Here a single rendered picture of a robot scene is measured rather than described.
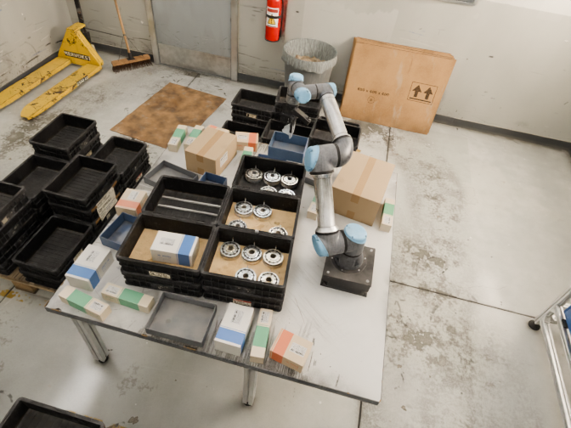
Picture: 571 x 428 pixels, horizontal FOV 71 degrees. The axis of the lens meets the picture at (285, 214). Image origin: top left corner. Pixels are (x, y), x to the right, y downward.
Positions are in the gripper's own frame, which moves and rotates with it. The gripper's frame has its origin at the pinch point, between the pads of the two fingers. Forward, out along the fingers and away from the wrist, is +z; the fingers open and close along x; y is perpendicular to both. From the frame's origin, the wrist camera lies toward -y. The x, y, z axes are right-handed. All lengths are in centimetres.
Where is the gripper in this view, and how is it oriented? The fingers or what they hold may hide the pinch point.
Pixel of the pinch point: (291, 136)
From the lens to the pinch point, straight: 231.7
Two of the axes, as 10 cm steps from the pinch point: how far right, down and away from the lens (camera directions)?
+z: -1.3, 7.7, 6.2
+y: -9.6, -2.6, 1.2
